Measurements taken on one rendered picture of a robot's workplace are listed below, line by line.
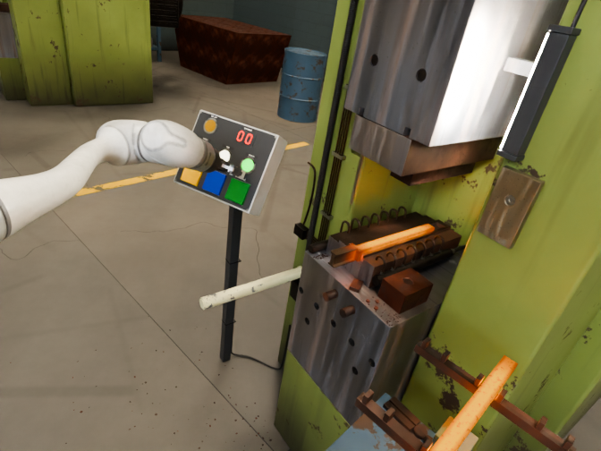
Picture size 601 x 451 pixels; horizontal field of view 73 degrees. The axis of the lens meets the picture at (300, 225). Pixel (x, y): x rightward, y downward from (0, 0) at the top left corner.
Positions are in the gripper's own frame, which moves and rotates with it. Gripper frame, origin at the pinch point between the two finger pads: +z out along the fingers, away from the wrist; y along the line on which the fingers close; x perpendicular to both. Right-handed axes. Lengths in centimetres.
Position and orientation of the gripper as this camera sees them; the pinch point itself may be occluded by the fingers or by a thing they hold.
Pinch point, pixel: (238, 173)
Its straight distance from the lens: 137.4
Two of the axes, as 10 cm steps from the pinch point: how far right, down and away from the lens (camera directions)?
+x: 3.7, -9.3, -0.4
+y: 8.6, 3.6, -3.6
